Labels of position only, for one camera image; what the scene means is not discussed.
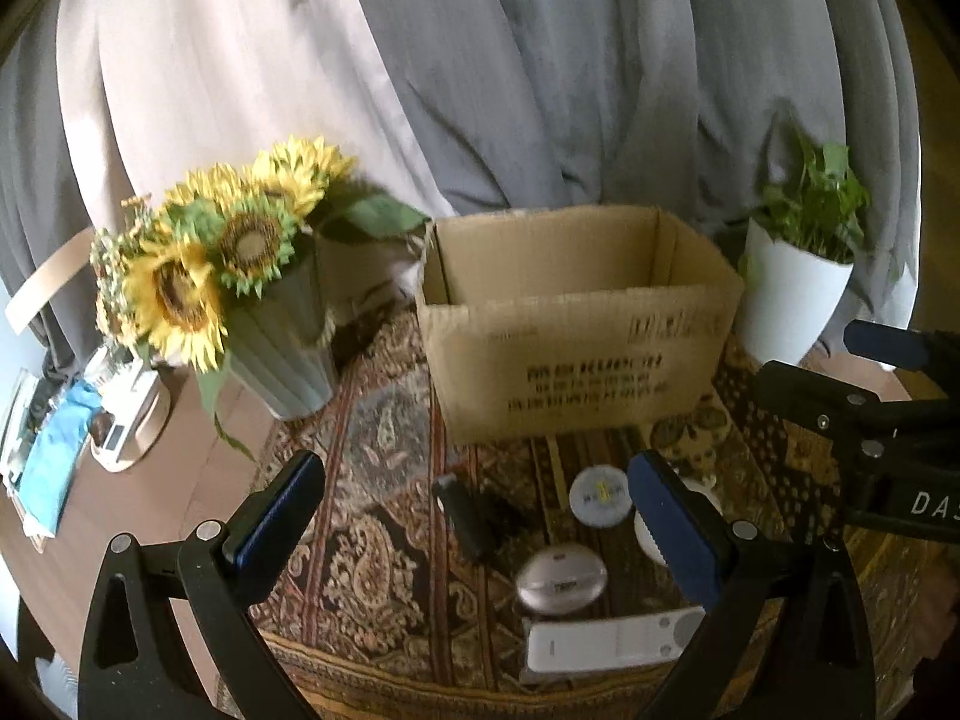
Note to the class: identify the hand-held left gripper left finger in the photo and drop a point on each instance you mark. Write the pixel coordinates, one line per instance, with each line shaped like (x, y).
(277, 525)

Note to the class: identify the patterned table runner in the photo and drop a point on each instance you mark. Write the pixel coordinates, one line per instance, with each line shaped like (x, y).
(375, 577)

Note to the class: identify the pale green ribbed vase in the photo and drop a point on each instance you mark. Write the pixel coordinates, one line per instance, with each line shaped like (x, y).
(285, 360)

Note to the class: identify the silver oval device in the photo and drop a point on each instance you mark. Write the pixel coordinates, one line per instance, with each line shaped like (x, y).
(559, 577)

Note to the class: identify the green plant in white pot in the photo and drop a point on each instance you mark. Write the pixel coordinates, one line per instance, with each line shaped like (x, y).
(787, 300)

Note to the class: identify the grey curtain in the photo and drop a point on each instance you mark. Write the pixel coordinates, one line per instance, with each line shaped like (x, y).
(30, 165)
(600, 75)

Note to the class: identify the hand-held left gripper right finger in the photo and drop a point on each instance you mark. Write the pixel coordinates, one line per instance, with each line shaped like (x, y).
(675, 532)

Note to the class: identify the artificial sunflower bouquet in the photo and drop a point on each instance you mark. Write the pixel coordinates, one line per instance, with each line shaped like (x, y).
(247, 236)

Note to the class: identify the white round lid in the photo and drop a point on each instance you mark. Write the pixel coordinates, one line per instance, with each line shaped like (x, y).
(705, 495)

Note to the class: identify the black rectangular device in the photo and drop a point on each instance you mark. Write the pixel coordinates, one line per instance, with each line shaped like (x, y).
(465, 517)

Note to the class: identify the blue cloth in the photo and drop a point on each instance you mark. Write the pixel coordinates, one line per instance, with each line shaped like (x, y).
(60, 450)

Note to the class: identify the cardboard box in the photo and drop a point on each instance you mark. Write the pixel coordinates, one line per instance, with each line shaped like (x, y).
(570, 360)

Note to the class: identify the white remote control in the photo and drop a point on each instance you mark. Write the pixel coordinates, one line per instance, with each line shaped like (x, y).
(600, 645)

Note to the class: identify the white and wood desk lamp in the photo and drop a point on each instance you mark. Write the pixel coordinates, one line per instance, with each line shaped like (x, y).
(135, 420)

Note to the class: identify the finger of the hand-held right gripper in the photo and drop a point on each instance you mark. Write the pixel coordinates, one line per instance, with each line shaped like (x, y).
(885, 345)
(795, 390)

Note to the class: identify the beige curtain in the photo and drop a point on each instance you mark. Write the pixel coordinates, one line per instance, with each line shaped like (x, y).
(225, 52)

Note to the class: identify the white round disc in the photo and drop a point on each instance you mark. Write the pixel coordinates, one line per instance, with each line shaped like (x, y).
(600, 499)

